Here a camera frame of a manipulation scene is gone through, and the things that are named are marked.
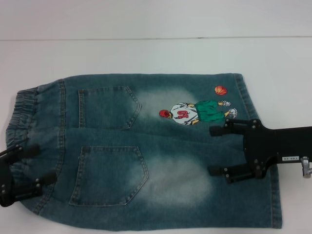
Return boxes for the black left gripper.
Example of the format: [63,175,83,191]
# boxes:
[0,145,58,208]

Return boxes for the blue denim shorts with embroidery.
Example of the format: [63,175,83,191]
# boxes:
[6,72,283,230]

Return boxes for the small metal connector fitting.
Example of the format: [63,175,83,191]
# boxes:
[300,156,312,180]

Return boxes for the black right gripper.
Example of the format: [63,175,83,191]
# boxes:
[207,118,312,185]

